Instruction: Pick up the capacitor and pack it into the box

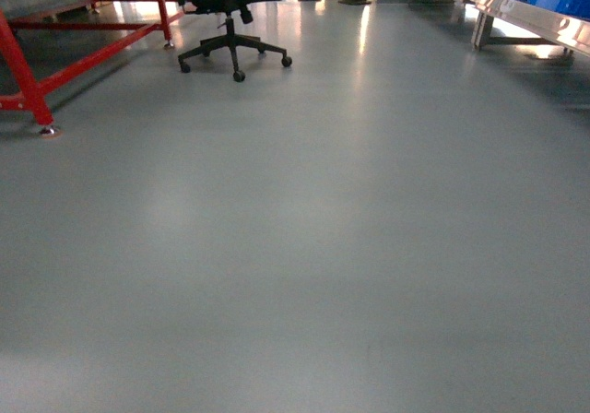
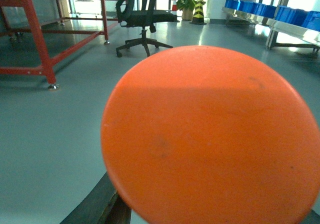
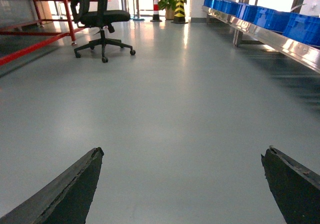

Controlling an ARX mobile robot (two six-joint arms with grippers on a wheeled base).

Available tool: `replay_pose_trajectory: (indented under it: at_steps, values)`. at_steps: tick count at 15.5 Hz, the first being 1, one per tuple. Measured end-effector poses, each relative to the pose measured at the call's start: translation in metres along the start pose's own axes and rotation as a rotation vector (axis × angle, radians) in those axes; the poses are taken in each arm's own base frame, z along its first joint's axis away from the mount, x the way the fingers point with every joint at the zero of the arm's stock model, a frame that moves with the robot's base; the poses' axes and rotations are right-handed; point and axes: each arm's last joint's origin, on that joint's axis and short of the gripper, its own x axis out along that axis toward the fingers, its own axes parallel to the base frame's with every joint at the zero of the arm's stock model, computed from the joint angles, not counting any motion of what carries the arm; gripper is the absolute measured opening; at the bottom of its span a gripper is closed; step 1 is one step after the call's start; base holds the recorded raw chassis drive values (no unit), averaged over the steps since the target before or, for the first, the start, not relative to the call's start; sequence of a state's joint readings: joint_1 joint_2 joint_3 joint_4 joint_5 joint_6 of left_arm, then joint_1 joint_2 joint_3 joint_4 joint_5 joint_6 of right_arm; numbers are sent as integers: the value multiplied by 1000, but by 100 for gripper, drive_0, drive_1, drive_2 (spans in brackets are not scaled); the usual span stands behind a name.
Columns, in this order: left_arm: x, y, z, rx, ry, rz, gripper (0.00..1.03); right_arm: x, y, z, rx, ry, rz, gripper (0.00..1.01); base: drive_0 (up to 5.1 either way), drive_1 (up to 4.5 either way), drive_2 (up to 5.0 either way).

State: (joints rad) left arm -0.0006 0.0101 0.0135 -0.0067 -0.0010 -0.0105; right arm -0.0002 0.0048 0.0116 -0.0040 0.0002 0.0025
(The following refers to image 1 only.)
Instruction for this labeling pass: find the black office chair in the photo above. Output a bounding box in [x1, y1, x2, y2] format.
[177, 0, 292, 82]

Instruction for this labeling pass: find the red metal table frame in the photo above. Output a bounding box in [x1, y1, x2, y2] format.
[1, 0, 183, 139]

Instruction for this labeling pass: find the stainless steel rack frame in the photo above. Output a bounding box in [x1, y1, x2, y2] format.
[408, 0, 589, 58]

